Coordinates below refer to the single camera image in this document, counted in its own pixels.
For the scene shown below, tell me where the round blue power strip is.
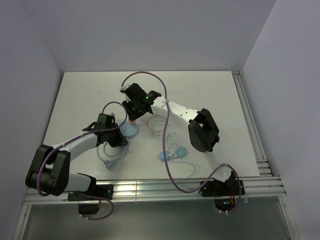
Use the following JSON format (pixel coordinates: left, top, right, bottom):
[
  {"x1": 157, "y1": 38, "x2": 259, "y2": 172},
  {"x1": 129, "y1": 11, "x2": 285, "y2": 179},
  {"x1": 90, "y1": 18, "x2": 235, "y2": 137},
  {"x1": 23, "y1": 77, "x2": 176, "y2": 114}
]
[{"x1": 119, "y1": 120, "x2": 139, "y2": 139}]

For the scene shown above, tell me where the orange pink charger plug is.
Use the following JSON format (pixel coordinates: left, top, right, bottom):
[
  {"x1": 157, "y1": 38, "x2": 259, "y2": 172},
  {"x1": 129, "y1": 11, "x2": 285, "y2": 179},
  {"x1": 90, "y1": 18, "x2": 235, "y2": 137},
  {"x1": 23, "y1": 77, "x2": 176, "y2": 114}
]
[{"x1": 129, "y1": 120, "x2": 137, "y2": 126}]

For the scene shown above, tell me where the light blue charger cable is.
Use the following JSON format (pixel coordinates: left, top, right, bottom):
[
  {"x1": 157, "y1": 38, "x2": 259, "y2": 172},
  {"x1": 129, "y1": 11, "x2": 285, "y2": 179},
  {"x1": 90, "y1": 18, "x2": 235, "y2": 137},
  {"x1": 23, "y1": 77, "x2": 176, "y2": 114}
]
[{"x1": 168, "y1": 156, "x2": 204, "y2": 193}]

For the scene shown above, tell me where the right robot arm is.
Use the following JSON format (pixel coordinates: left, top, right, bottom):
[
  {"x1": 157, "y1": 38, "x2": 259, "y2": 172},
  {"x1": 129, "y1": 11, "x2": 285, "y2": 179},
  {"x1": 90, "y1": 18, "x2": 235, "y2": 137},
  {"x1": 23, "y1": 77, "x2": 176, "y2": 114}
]
[{"x1": 120, "y1": 83, "x2": 220, "y2": 153}]

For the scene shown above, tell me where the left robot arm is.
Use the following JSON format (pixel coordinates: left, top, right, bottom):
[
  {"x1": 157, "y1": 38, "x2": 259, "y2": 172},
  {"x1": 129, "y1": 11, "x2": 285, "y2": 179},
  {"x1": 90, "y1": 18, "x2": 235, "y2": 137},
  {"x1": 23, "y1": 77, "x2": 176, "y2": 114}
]
[{"x1": 25, "y1": 113, "x2": 128, "y2": 200}]

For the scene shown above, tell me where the teal charger plug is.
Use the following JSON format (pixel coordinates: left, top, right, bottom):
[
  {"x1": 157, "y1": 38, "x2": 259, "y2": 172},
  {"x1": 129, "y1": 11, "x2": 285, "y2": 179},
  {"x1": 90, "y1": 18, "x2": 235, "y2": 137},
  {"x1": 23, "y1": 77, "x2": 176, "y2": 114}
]
[{"x1": 175, "y1": 146, "x2": 188, "y2": 159}]

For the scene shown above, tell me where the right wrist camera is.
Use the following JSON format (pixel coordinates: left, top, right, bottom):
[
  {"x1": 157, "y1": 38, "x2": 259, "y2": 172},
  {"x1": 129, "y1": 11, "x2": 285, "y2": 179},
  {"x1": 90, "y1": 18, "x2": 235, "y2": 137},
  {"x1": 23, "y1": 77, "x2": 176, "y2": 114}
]
[{"x1": 119, "y1": 84, "x2": 130, "y2": 94}]

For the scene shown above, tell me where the blue power strip cord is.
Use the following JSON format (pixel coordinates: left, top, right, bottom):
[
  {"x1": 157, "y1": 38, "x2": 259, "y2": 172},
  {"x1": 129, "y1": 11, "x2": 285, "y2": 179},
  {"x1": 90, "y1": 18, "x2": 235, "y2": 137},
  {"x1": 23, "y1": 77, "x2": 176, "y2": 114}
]
[{"x1": 96, "y1": 142, "x2": 130, "y2": 172}]

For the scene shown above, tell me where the front aluminium rail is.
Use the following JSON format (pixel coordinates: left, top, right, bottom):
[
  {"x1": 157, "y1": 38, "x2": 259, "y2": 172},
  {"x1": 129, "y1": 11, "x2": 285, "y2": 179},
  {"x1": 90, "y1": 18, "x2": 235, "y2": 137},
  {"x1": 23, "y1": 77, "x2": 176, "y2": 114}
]
[{"x1": 23, "y1": 176, "x2": 286, "y2": 205}]

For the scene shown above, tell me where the aluminium rail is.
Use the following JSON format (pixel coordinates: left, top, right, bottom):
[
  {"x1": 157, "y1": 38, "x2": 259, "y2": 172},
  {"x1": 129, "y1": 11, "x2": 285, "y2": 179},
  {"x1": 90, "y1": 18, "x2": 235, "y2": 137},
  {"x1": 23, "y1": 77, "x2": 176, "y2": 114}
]
[
  {"x1": 231, "y1": 71, "x2": 273, "y2": 177},
  {"x1": 23, "y1": 176, "x2": 286, "y2": 205}
]

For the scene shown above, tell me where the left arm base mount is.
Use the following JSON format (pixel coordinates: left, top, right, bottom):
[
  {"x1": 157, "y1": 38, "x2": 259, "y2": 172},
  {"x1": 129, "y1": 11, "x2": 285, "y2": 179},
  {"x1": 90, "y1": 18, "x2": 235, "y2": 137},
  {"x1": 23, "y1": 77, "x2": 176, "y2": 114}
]
[{"x1": 67, "y1": 184, "x2": 115, "y2": 221}]

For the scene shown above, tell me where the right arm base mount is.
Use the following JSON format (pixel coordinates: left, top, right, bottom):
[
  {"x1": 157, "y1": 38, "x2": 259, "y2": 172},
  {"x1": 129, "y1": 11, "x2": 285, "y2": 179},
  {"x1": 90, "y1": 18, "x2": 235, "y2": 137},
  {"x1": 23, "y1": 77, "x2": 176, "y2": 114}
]
[{"x1": 199, "y1": 176, "x2": 246, "y2": 215}]

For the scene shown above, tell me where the right side aluminium rail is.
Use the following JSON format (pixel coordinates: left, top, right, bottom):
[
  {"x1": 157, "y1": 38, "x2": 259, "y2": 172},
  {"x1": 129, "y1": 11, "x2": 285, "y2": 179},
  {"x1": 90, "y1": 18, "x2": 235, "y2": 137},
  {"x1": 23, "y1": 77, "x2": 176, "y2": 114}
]
[{"x1": 231, "y1": 71, "x2": 273, "y2": 177}]

